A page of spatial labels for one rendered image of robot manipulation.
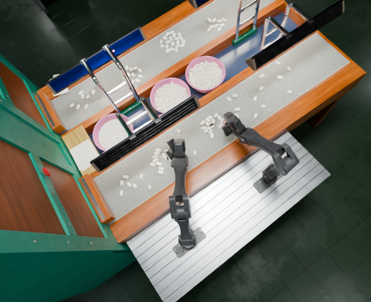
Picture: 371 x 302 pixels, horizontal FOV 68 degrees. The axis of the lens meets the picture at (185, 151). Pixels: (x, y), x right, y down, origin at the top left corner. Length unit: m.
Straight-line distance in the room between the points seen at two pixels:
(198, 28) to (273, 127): 0.92
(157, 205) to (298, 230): 1.24
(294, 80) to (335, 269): 1.42
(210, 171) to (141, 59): 0.96
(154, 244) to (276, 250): 1.05
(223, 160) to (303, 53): 0.92
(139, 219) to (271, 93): 1.12
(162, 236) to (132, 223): 0.20
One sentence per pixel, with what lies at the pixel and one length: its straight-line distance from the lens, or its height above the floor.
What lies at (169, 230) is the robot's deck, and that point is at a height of 0.67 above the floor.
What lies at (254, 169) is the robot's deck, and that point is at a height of 0.67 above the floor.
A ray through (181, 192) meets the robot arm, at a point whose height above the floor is 1.09.
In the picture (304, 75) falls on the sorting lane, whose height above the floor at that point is 0.74.
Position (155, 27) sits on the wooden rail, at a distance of 2.21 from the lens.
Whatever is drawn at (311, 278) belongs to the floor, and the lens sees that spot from 2.44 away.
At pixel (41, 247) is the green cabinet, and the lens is 1.00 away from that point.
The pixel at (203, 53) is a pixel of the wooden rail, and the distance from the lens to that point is 2.01.
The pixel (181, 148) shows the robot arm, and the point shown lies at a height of 1.01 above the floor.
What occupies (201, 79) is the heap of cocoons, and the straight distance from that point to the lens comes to 1.91.
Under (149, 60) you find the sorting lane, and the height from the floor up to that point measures 0.74.
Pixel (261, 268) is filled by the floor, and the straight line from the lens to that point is 2.36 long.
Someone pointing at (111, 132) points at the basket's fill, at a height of 0.74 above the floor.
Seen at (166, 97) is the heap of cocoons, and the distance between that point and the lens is 1.88.
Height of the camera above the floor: 2.33
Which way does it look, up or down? 70 degrees down
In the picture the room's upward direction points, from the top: 18 degrees counter-clockwise
